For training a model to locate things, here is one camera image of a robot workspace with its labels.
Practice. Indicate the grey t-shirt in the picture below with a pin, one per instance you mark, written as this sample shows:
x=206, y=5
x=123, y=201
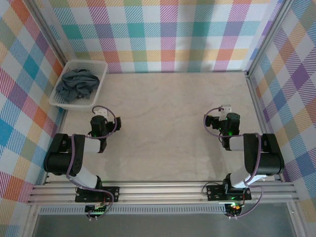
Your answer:
x=74, y=85

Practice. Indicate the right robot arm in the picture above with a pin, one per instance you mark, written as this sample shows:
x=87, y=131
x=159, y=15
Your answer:
x=269, y=160

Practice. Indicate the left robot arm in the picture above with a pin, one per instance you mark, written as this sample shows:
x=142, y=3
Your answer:
x=56, y=163

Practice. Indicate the white plastic mesh basket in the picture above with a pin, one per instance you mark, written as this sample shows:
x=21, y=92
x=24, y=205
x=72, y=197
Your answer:
x=81, y=63

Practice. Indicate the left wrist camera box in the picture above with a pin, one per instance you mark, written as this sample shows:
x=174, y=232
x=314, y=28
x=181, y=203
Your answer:
x=101, y=111

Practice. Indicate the aluminium table side rail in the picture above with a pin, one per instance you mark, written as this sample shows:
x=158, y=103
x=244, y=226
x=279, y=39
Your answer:
x=260, y=116
x=62, y=121

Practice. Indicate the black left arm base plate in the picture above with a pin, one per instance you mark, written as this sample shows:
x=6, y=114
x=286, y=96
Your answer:
x=113, y=193

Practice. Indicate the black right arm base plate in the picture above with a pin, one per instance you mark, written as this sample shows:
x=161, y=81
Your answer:
x=214, y=192

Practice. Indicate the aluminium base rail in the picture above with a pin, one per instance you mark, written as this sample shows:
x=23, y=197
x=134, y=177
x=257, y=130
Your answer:
x=160, y=191

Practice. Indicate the aluminium corner post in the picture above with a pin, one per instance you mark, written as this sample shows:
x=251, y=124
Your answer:
x=48, y=32
x=270, y=32

